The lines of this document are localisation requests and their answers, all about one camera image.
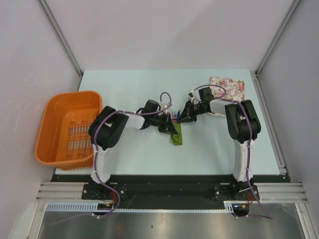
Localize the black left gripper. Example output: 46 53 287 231
150 112 177 135

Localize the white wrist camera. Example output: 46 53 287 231
187 90 200 105
159 102 172 114

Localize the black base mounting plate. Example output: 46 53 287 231
51 174 291 210

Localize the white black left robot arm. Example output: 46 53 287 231
88 100 178 199

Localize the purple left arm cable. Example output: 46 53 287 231
48 92 174 226

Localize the orange plastic basket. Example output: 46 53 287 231
35 91 102 170

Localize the iridescent fork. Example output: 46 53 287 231
171 111 177 122

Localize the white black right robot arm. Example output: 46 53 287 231
176 84 261 200

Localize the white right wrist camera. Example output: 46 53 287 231
187 90 200 105

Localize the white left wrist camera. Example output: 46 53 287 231
159 102 172 114

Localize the green paper napkin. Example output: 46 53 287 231
170 122 183 146

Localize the floral patterned tray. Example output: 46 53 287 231
207 76 245 118

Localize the aluminium front rail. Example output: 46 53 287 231
36 182 308 203

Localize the white slotted cable duct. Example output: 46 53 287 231
46 202 234 213

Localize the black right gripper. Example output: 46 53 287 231
176 100 207 123

